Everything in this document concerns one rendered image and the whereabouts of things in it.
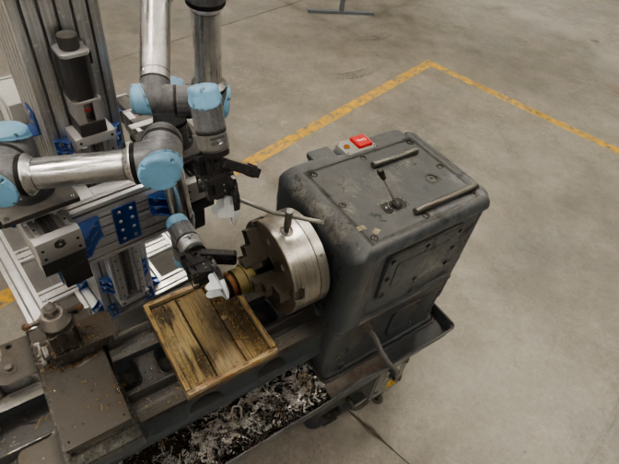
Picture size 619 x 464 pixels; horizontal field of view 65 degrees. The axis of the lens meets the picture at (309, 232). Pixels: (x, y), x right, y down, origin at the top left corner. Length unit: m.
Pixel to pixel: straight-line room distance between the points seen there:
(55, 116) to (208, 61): 0.53
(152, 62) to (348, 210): 0.68
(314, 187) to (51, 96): 0.87
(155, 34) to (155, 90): 0.16
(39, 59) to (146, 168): 0.52
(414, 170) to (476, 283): 1.61
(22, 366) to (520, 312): 2.56
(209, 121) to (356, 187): 0.58
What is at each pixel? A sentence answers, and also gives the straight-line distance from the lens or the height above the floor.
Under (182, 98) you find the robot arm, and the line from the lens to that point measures 1.26.
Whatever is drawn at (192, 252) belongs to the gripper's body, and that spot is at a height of 1.09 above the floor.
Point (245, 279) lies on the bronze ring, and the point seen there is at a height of 1.11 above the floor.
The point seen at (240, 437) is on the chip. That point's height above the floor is 0.58.
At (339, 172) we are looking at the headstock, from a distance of 1.60.
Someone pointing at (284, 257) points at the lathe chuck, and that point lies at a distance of 1.37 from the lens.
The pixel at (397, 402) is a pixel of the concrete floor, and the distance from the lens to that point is 2.57.
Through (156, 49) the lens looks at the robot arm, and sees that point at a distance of 1.34.
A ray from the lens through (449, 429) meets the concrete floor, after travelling 2.60.
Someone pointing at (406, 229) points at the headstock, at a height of 1.26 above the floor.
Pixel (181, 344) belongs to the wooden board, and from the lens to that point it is 1.59.
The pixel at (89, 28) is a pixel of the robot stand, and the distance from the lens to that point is 1.71.
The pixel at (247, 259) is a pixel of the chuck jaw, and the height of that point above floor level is 1.13.
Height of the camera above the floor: 2.24
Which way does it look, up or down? 46 degrees down
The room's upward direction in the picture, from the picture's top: 9 degrees clockwise
